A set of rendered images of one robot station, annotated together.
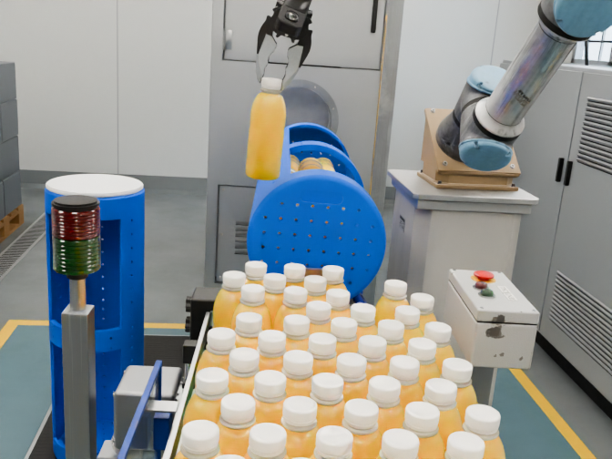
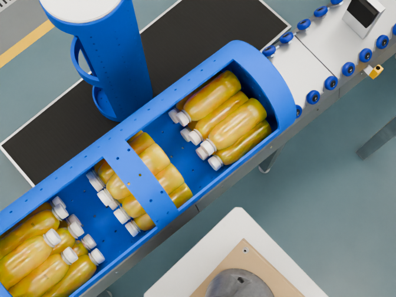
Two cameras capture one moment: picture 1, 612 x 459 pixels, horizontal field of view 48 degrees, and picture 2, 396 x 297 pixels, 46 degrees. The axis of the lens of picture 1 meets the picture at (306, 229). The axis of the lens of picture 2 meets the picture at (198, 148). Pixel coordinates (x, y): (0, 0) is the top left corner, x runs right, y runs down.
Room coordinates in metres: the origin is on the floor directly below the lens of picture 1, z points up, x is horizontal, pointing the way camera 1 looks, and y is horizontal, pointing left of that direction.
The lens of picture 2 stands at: (1.74, -0.32, 2.28)
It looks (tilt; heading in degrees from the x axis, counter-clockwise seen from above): 73 degrees down; 53
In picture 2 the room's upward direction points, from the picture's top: straight up
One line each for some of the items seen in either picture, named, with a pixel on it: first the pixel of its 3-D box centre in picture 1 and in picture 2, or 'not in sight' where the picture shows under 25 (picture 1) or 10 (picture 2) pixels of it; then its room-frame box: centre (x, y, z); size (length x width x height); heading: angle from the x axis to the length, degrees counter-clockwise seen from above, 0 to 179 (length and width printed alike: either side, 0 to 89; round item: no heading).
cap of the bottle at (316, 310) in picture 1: (318, 310); not in sight; (1.01, -0.03, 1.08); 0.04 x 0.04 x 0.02
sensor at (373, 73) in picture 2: not in sight; (369, 65); (2.60, -0.10, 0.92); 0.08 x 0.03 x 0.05; 93
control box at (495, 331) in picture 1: (487, 315); not in sight; (1.12, -0.32, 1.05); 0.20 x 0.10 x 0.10; 3
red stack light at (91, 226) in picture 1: (76, 220); not in sight; (0.91, 0.32, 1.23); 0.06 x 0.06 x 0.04
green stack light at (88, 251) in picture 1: (76, 251); not in sight; (0.91, 0.32, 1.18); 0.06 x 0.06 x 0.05
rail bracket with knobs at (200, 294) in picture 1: (211, 318); not in sight; (1.26, 0.17, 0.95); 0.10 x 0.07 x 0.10; 93
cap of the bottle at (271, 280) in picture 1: (274, 280); not in sight; (1.13, 0.05, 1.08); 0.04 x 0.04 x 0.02
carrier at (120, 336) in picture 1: (97, 322); (107, 52); (2.00, 0.63, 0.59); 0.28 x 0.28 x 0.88
